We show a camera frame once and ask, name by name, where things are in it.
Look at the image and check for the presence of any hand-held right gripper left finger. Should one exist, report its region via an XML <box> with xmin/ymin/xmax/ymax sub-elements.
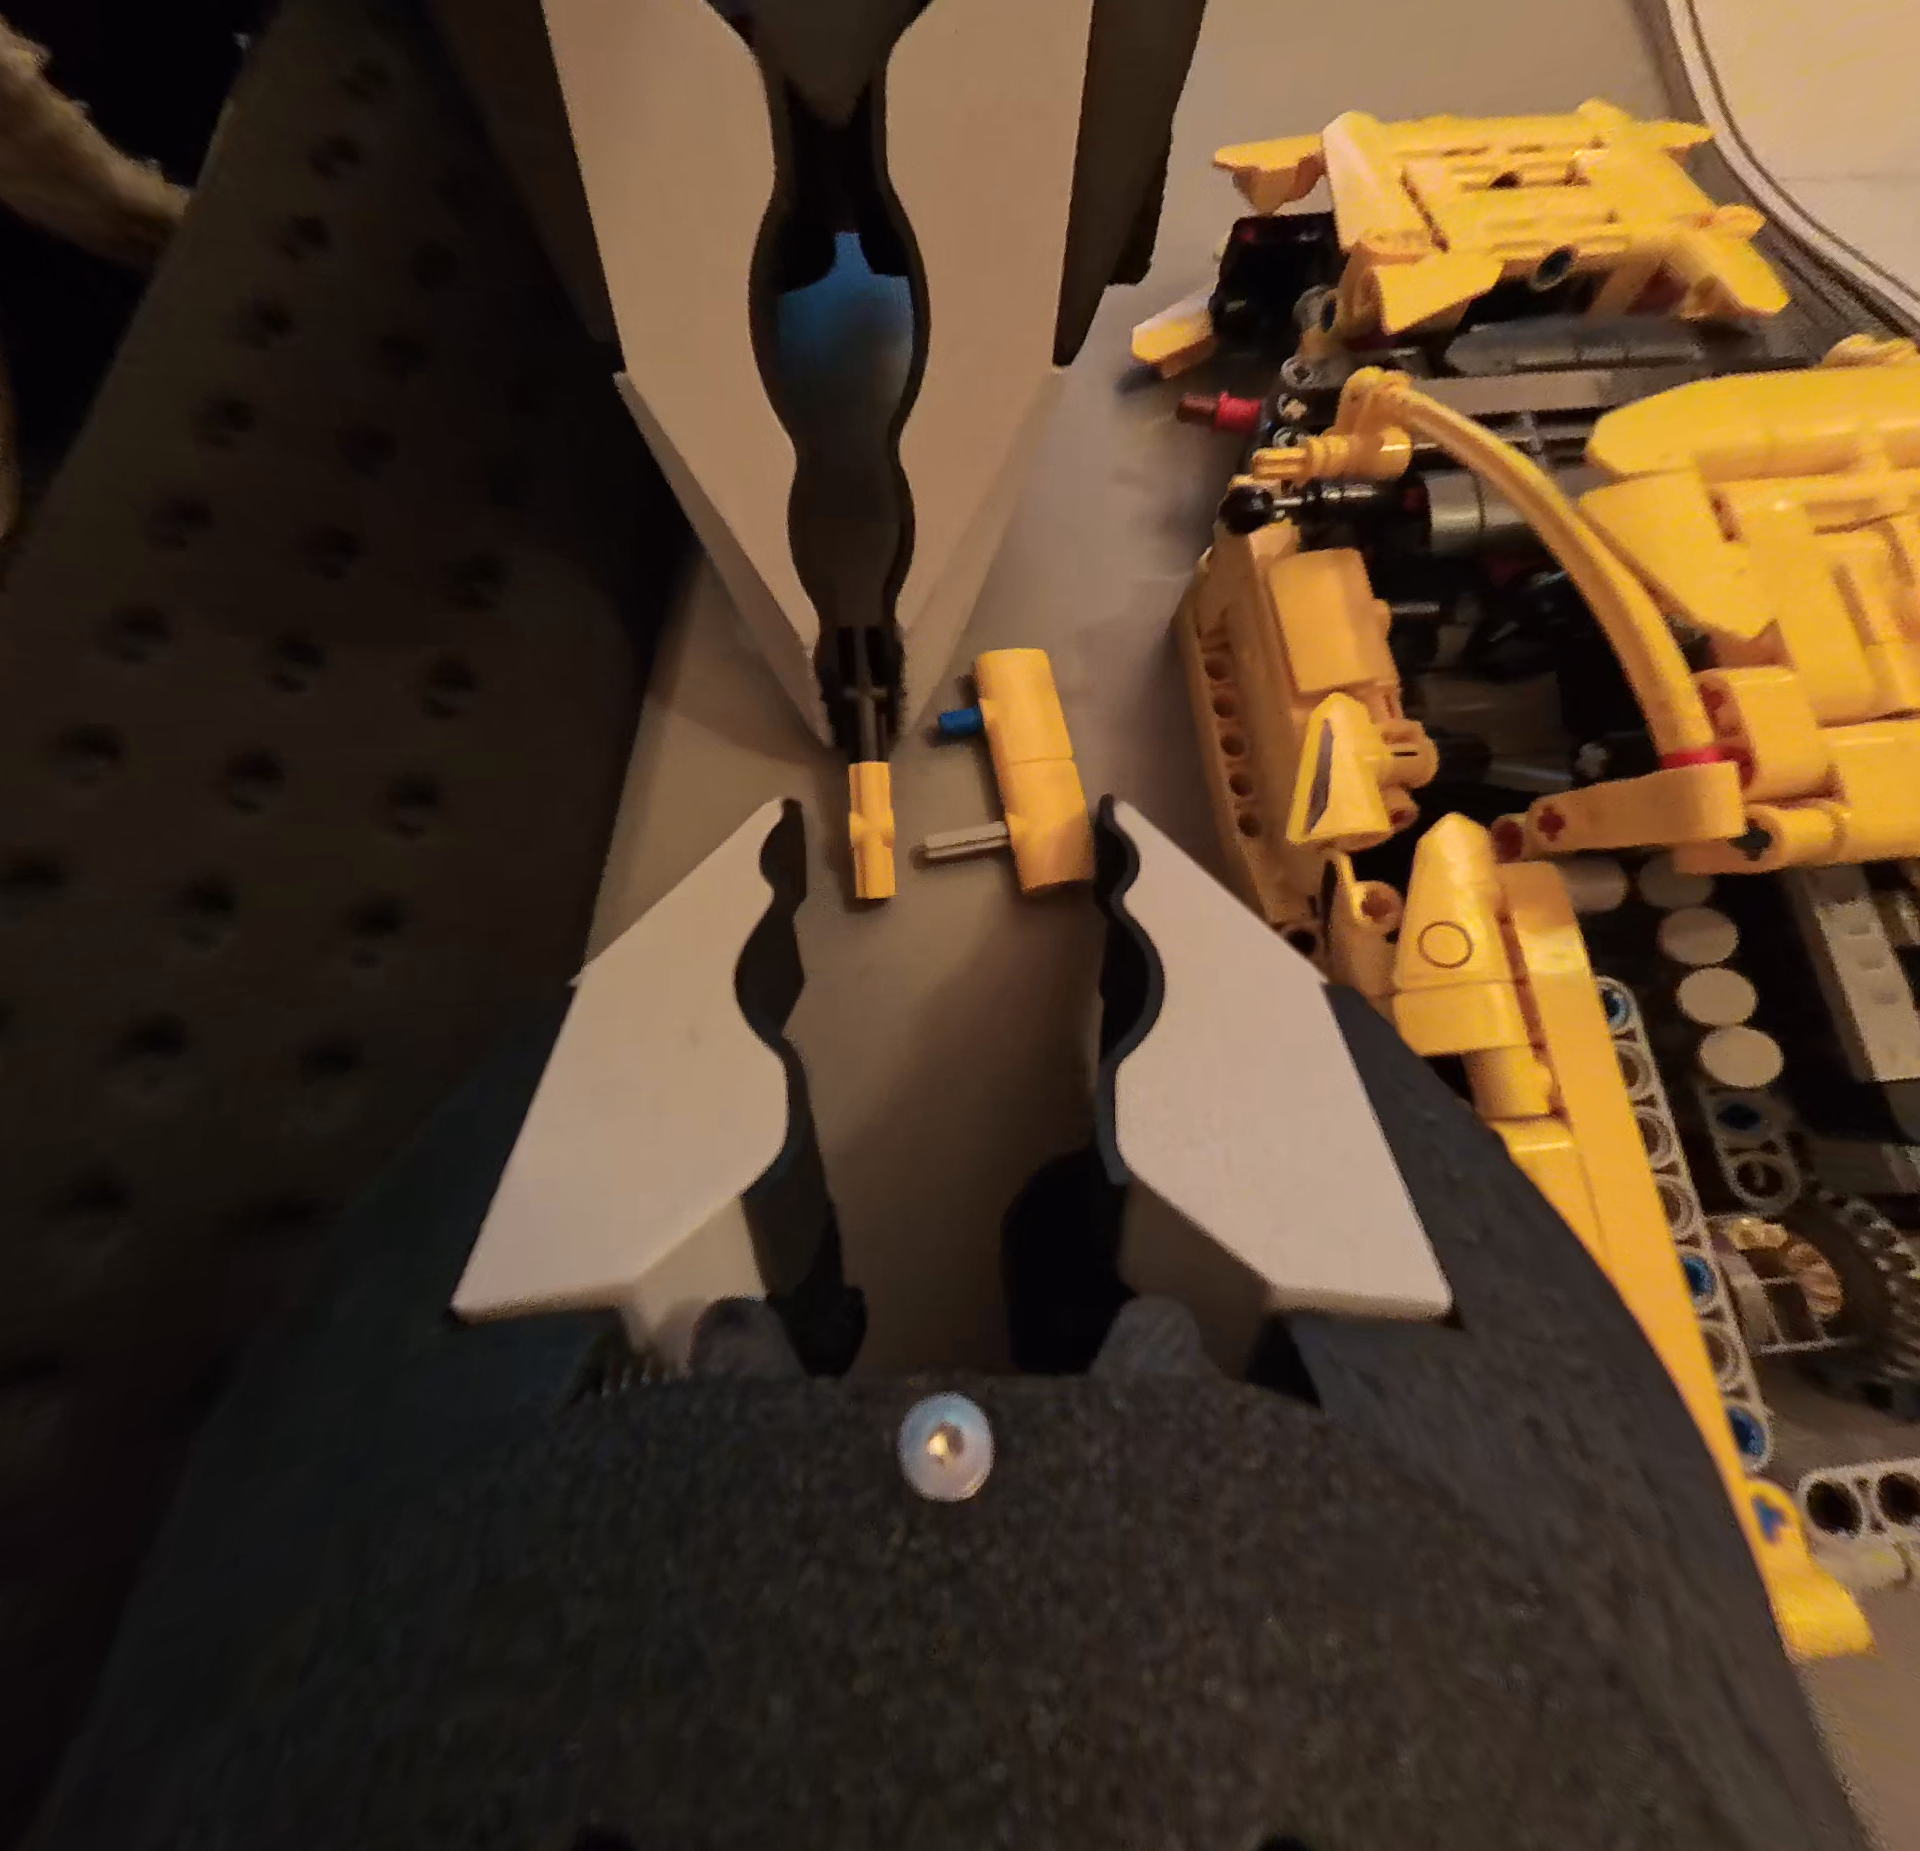
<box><xmin>449</xmin><ymin>796</ymin><xmax>869</xmax><ymax>1376</ymax></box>

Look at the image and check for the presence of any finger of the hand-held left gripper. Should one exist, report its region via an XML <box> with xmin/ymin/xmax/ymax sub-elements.
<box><xmin>877</xmin><ymin>0</ymin><xmax>1101</xmax><ymax>753</ymax></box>
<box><xmin>530</xmin><ymin>0</ymin><xmax>849</xmax><ymax>749</ymax></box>

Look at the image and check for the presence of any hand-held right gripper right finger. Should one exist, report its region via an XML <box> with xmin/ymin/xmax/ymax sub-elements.
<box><xmin>1002</xmin><ymin>793</ymin><xmax>1458</xmax><ymax>1376</ymax></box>

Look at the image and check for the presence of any yellow brick car model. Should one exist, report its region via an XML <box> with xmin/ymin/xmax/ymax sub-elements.
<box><xmin>1128</xmin><ymin>99</ymin><xmax>1920</xmax><ymax>1662</ymax></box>

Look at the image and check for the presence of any small yellow connector black pin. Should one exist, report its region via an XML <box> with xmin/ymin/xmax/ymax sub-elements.
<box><xmin>843</xmin><ymin>625</ymin><xmax>905</xmax><ymax>903</ymax></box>

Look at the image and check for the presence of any yellow panel brick assembly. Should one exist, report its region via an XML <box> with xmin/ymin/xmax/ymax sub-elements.
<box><xmin>919</xmin><ymin>649</ymin><xmax>1101</xmax><ymax>898</ymax></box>

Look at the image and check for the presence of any grey desk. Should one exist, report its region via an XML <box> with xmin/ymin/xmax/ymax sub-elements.
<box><xmin>578</xmin><ymin>0</ymin><xmax>1920</xmax><ymax>1851</ymax></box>

